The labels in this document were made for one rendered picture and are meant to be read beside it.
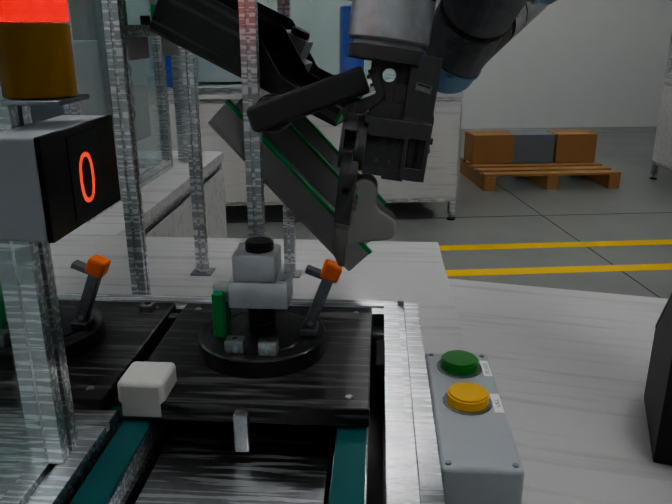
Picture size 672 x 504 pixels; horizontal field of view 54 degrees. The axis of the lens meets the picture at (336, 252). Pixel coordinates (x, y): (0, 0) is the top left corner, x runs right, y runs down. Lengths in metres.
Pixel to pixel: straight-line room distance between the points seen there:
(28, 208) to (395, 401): 0.38
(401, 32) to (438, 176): 4.17
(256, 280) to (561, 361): 0.49
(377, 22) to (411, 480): 0.39
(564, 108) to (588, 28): 1.08
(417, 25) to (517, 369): 0.53
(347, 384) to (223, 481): 0.15
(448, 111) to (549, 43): 5.23
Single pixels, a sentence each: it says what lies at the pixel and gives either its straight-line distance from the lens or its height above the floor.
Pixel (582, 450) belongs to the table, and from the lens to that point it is 0.82.
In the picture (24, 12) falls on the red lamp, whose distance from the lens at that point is 0.50.
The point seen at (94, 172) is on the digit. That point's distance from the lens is 0.54.
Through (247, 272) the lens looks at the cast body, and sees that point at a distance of 0.69.
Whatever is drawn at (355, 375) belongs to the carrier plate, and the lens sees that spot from 0.69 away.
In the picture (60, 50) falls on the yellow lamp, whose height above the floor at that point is 1.29.
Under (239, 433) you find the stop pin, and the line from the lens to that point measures 0.65.
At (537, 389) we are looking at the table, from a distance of 0.92.
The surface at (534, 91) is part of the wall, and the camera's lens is 9.79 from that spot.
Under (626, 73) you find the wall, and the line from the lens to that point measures 10.30.
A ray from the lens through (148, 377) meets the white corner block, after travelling 0.67.
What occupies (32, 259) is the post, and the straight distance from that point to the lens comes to 0.55.
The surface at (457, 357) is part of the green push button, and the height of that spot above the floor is 0.97.
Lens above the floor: 1.31
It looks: 19 degrees down
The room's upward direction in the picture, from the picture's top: straight up
